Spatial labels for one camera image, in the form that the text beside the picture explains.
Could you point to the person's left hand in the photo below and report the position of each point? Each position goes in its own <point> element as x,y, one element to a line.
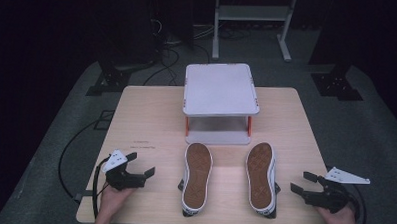
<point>110,200</point>

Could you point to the black stand base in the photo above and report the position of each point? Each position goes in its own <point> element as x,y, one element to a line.
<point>336,85</point>
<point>109,80</point>

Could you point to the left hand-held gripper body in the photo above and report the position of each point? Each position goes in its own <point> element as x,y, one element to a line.
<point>124,180</point>

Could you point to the grey table bracket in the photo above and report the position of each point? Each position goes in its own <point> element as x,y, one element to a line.
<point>81,196</point>

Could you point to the black and white canvas sneaker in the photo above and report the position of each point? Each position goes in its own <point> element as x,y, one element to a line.
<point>259,177</point>
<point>196,178</point>

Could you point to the white two-tier shoe rack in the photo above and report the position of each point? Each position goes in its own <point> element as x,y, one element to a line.
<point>219,89</point>

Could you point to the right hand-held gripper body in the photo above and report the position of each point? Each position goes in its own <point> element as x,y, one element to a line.
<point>330,198</point>

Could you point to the person's right hand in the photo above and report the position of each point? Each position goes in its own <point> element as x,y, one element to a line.
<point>342,223</point>

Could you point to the white metal desk frame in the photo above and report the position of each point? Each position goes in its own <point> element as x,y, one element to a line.
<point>250,13</point>

